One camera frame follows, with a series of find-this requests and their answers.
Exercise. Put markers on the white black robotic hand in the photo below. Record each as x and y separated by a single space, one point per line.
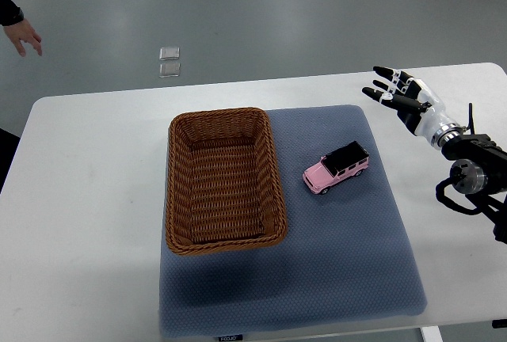
421 111

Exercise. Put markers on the person's bare hand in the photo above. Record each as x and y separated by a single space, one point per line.
23 33

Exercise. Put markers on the pink toy car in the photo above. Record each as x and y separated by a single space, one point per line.
335 167

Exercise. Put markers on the dark jacket sleeve forearm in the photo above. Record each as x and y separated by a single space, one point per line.
11 14

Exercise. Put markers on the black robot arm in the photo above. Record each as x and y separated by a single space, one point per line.
478 172

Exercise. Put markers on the brown wicker basket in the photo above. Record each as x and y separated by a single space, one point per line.
224 191

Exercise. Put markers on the upper floor metal plate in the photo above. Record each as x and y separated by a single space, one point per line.
169 53

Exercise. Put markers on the floor metal plate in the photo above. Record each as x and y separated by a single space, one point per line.
169 53
169 69

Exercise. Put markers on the lower floor metal plate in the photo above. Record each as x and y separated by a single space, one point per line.
169 69

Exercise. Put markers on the blue-grey foam mat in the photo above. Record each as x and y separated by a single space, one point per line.
346 256

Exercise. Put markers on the white table leg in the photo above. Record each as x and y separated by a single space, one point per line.
431 334

